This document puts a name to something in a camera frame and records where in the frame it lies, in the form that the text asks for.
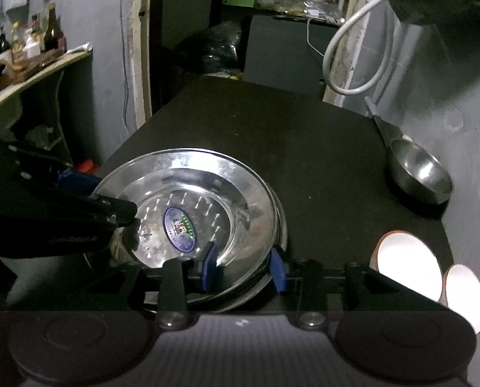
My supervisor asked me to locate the black plastic bag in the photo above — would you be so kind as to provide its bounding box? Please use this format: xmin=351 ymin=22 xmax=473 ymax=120
xmin=179 ymin=21 xmax=245 ymax=78

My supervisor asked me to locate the black cabinet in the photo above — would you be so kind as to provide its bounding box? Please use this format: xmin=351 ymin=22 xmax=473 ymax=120
xmin=243 ymin=13 xmax=330 ymax=98

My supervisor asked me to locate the small white bottle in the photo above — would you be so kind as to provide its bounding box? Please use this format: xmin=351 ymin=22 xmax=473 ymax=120
xmin=24 ymin=36 xmax=41 ymax=59

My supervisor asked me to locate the white ceramic bowl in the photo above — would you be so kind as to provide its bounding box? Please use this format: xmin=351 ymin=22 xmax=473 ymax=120
xmin=441 ymin=263 xmax=480 ymax=333
xmin=369 ymin=230 xmax=444 ymax=304

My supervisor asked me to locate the white cable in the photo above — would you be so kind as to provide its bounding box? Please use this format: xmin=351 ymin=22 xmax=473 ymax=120
xmin=321 ymin=0 xmax=386 ymax=96

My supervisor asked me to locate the brown glass bottle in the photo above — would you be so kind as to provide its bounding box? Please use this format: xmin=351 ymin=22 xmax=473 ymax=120
xmin=43 ymin=2 xmax=65 ymax=52

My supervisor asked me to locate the cream wooden counter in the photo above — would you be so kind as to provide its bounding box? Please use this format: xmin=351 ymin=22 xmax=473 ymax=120
xmin=0 ymin=46 xmax=92 ymax=118

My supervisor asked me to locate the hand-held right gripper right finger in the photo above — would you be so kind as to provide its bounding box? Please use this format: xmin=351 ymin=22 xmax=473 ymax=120
xmin=269 ymin=245 xmax=447 ymax=330

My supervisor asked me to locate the kitchen cleaver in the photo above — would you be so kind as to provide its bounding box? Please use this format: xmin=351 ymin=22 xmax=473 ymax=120
xmin=365 ymin=97 xmax=404 ymax=148

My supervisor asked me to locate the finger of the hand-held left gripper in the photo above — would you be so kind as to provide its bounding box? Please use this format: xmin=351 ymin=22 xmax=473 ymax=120
xmin=84 ymin=194 xmax=138 ymax=230
xmin=8 ymin=143 xmax=102 ymax=197

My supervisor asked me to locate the black bottle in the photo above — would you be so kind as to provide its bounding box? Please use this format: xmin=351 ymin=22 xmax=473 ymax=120
xmin=0 ymin=28 xmax=11 ymax=67

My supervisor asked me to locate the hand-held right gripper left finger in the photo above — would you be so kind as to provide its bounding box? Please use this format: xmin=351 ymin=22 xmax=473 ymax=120
xmin=87 ymin=241 xmax=220 ymax=330

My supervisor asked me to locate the steel bowl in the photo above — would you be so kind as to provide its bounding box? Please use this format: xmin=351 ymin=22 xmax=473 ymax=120
xmin=388 ymin=139 xmax=454 ymax=205

